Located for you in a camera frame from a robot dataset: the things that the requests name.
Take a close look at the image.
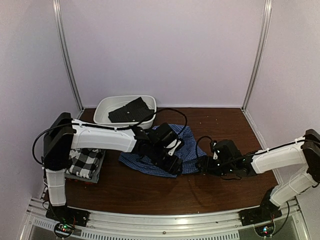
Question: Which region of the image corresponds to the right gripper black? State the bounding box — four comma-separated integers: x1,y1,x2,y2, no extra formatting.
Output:
195,156,234,177

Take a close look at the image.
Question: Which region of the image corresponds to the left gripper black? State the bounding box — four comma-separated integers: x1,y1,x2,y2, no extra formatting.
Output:
148,144,183,176

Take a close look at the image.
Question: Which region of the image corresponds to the blue checked long sleeve shirt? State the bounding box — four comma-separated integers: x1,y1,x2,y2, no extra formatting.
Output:
118,124,206,178

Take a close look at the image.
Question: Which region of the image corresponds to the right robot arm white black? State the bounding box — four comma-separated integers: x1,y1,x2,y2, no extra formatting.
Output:
195,129,320,221

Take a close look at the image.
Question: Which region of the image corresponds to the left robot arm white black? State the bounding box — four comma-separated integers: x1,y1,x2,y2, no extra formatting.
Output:
42,112,183,222

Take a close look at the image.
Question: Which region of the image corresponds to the black patterned shirt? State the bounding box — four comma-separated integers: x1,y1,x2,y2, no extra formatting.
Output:
108,97,155,123

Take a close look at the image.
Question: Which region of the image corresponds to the white plastic tub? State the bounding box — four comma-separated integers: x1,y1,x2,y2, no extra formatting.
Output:
93,95,157,128

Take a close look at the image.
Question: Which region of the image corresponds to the black white plaid folded shirt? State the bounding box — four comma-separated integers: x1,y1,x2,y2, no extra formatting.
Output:
65,148,105,180

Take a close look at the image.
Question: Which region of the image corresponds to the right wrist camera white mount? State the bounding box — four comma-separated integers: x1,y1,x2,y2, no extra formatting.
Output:
210,140,218,160

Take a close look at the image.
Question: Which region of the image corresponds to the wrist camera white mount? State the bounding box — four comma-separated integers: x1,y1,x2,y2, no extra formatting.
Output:
166,139,183,156
210,140,218,160

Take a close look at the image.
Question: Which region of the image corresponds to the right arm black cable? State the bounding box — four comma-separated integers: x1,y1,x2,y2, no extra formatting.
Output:
195,135,242,181

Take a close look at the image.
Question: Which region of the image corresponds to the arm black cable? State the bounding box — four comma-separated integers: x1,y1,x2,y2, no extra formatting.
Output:
195,135,242,181
31,107,189,166

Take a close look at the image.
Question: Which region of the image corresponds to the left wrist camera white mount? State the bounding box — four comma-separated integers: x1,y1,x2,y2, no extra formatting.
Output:
166,139,183,156

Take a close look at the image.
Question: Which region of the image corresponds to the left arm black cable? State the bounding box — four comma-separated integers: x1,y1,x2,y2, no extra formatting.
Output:
31,107,189,166

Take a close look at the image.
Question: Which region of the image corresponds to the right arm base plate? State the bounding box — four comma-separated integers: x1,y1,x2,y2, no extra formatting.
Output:
239,206,282,226

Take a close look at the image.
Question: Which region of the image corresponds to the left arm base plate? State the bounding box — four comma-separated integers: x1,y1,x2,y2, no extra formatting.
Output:
45,205,90,227

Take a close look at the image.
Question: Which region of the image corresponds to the right aluminium frame post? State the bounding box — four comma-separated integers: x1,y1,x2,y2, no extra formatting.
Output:
241,0,273,112

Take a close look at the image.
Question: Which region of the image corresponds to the aluminium frame post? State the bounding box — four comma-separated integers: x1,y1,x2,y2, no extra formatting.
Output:
241,0,273,112
52,0,84,112

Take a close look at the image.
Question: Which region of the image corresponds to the left aluminium frame post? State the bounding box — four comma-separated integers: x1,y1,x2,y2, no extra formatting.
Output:
52,0,84,112

